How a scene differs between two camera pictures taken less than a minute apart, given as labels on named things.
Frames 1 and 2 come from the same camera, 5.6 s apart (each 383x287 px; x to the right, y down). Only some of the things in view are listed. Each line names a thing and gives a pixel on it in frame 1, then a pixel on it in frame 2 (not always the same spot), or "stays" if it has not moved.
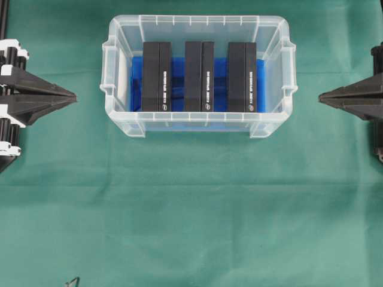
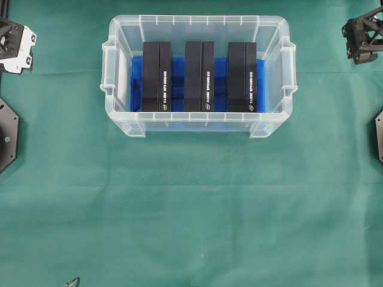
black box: [242, 77] stays
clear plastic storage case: [194, 72] stays
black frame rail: [4, 15] stays
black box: [157, 77] stays
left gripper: [25, 109] → [15, 42]
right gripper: [368, 109] → [364, 36]
